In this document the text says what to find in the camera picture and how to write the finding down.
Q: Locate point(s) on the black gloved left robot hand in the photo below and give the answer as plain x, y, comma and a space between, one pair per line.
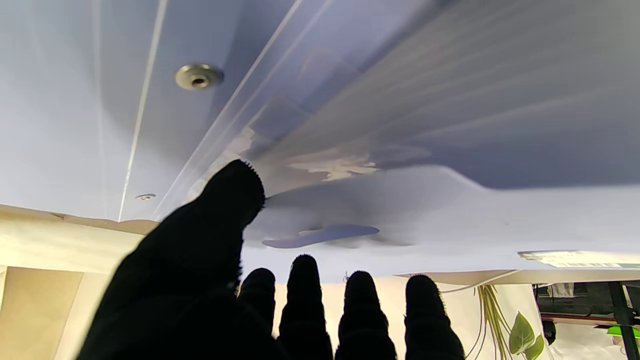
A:
190, 280

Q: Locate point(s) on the blue file folder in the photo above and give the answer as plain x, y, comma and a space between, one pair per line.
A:
400, 100

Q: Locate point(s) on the dark green plant leaves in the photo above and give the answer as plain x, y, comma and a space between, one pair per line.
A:
522, 335

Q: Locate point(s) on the black equipment stand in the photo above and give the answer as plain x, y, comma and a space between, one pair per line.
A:
620, 310

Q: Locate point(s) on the bright green object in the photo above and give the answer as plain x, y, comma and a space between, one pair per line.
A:
622, 331

